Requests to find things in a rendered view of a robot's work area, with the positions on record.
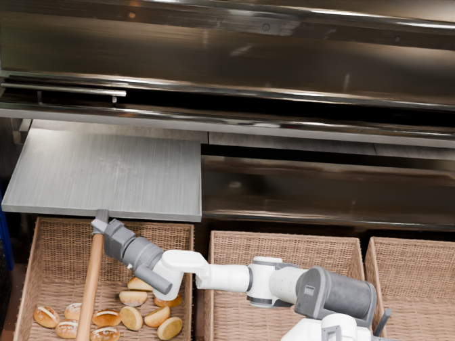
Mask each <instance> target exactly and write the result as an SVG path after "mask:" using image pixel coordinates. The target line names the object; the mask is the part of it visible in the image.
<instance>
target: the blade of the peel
mask: <svg viewBox="0 0 455 341"><path fill-rule="evenodd" d="M1 208H2V211H5V212H29V213H42V214H67V215H79V216H93V217H95V216H96V212H97V209H108V210H109V217H116V218H130V219H154V220H166V221H191V222H201V217H202V200H201V146H200V141H196V140H185V139H167V138H156V137H138V136H127V135H109V134H98V133H80V132H70V131H50V130H41V129H30V131H29V133H28V137H27V138H26V141H25V144H24V147H23V148H22V151H21V154H20V157H19V159H18V162H17V164H16V167H15V169H14V172H13V175H12V177H11V180H10V182H9V185H8V187H7V190H6V193H5V195H4V197H3V200H2V203H1Z"/></svg>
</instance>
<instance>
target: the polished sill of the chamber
mask: <svg viewBox="0 0 455 341"><path fill-rule="evenodd" d="M28 133H29V132H22V131H19V132H18V136H17V138H16V141H15V147H16V152H20V153H21V151H22V148H23V147H24V144H25V141H26V138H27V137H28ZM200 146H201V164H214V165H225V166H246V167H257V168H279V169H290V170H301V171H322V172H334V173H354V174H365V175H387V176H398V177H419V178H430V179H451V180H455V160H438V159H427V158H407V157H397V156H377V155H366V154H346V153H336V152H316V151H305V150H286V149H275V148H264V147H244V146H234V145H214V144H203V143H201V144H200Z"/></svg>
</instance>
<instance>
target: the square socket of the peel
mask: <svg viewBox="0 0 455 341"><path fill-rule="evenodd" d="M95 219H98V220H100V221H103V222H105V223H107V224H108V221H109V210H108V209H97V212H96V216H95ZM98 233H99V234H102V233H101V232H100V231H98V230H97V229H96V228H95V227H94V228H93V236H94V235H95V234H98ZM102 235H104V234H102Z"/></svg>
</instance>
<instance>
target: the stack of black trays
mask: <svg viewBox="0 0 455 341"><path fill-rule="evenodd" d="M3 243H4V242H1V238H0V336H1V330H2V327H3V322H4V319H5V314H6V311H7V306H8V302H9V297H10V294H11V291H12V286H11V284H12V282H11V281H9V276H8V271H9V270H6V269H7V265H6V260H5V256H4V252H5V251H3V249H4V248H2V247H3Z"/></svg>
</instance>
